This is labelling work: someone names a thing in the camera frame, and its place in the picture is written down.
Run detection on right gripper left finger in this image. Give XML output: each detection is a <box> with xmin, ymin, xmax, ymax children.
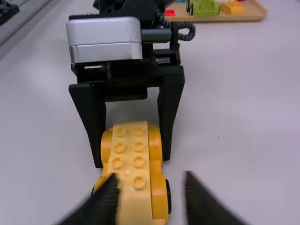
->
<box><xmin>53</xmin><ymin>173</ymin><xmax>121</xmax><ymax>225</ymax></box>

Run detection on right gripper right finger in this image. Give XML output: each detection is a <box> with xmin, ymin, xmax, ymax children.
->
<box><xmin>183</xmin><ymin>170</ymin><xmax>259</xmax><ymax>225</ymax></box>

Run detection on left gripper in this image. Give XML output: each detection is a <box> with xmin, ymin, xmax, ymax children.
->
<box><xmin>68</xmin><ymin>14</ymin><xmax>185</xmax><ymax>169</ymax></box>

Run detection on yellow toy car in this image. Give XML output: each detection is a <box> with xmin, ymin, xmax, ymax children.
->
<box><xmin>90</xmin><ymin>120</ymin><xmax>173</xmax><ymax>225</ymax></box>

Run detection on green toy car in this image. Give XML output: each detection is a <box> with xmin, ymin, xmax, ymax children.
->
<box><xmin>186</xmin><ymin>0</ymin><xmax>221</xmax><ymax>17</ymax></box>

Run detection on silver rails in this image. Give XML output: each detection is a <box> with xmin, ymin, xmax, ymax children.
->
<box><xmin>0</xmin><ymin>0</ymin><xmax>56</xmax><ymax>48</ymax></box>

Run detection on orange toy brick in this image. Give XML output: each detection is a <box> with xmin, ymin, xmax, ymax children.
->
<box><xmin>220</xmin><ymin>0</ymin><xmax>247</xmax><ymax>16</ymax></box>

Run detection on tan tray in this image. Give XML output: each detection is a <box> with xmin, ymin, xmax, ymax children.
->
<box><xmin>163</xmin><ymin>0</ymin><xmax>268</xmax><ymax>23</ymax></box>

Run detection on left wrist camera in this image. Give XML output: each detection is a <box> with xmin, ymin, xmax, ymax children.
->
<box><xmin>66</xmin><ymin>16</ymin><xmax>143</xmax><ymax>65</ymax></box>

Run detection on black cable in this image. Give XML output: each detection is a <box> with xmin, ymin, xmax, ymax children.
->
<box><xmin>158</xmin><ymin>9</ymin><xmax>196</xmax><ymax>43</ymax></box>

